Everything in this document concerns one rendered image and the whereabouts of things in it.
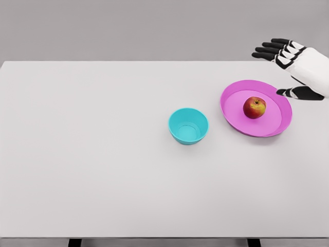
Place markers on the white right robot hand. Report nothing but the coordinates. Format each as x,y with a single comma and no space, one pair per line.
309,67

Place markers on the red yellow apple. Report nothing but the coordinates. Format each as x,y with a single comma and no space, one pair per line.
254,107

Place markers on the blue bowl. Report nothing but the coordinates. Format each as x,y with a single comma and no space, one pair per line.
188,128

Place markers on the pink plate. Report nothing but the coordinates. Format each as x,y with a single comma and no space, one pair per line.
257,126

